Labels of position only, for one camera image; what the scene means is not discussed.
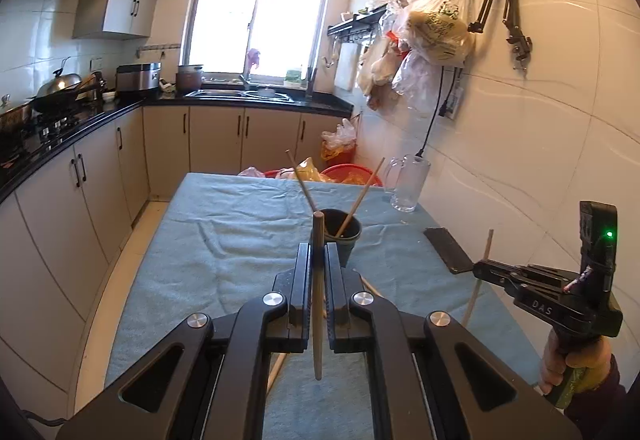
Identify steel kitchen sink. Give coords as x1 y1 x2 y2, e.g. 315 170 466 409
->
185 87 294 102

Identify orange and white plastic bag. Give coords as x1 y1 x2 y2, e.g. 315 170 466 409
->
320 118 359 166

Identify wok with metal lid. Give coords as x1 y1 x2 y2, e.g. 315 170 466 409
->
27 69 84 114

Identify red plastic basin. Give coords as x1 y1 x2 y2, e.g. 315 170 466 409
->
320 163 385 187

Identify brown cooking pot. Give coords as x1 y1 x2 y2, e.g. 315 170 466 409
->
175 64 205 95

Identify yellow plastic bag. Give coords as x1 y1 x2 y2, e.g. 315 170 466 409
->
299 157 332 182

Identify white wall cabinet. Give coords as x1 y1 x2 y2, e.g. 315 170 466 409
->
72 0 159 40

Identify black power cable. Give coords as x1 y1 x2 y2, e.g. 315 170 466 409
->
414 65 449 159

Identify teal tablecloth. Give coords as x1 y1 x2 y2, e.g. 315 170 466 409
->
104 172 547 440

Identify pale round wooden chopstick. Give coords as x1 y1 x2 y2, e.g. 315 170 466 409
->
312 212 325 381

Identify light wooden chopstick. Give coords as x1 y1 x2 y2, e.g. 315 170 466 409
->
266 353 289 395
333 157 386 240
285 149 319 214
460 229 495 329
359 276 385 299

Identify person's right forearm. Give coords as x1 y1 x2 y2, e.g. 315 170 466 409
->
565 354 636 432

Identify clear glass pitcher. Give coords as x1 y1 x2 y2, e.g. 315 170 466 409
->
389 154 432 214

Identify dark rectangular block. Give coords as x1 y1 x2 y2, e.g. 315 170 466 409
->
423 226 475 275

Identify white cutting board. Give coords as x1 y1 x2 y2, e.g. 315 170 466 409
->
333 42 362 91

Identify steel pot with lid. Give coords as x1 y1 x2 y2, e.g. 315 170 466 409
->
0 94 34 137

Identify hanging yellowish plastic bag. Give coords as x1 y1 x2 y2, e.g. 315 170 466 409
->
407 0 476 67

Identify dark chopstick holder cup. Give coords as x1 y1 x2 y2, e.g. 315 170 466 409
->
317 208 363 270

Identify black wall shelf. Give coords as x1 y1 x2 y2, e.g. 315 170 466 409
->
327 5 391 44

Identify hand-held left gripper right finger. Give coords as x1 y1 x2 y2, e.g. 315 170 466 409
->
325 242 584 440

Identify kitchen window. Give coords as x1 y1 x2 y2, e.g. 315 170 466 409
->
180 0 359 84

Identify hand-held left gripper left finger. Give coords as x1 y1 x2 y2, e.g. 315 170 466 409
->
55 242 313 440

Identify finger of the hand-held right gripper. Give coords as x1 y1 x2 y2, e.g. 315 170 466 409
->
472 259 582 293

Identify beige lower cabinets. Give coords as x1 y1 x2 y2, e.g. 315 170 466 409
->
0 105 352 421

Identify gas stove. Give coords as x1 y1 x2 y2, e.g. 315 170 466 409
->
0 112 84 157

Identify person's right hand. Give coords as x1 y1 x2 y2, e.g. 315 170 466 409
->
537 330 614 401

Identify black kitchen countertop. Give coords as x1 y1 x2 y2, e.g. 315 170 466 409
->
0 89 354 202

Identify hanging clear plastic bags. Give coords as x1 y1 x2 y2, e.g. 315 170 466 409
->
355 0 452 117

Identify silver rice cooker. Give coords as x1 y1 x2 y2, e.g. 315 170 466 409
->
115 62 162 94

